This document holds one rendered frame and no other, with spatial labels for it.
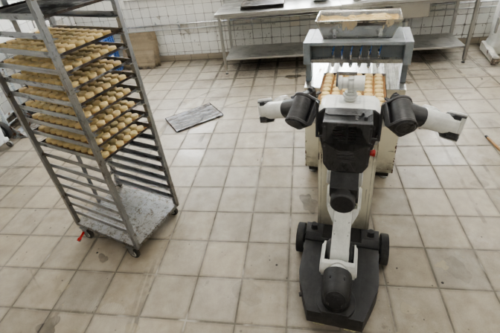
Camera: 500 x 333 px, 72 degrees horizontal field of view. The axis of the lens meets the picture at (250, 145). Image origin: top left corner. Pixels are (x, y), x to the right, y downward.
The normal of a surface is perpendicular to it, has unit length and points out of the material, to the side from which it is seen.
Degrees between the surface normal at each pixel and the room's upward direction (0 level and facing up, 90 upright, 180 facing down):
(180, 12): 90
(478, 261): 0
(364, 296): 0
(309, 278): 0
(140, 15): 90
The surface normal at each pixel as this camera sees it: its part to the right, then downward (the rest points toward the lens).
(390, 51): -0.28, 0.56
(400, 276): -0.11, -0.83
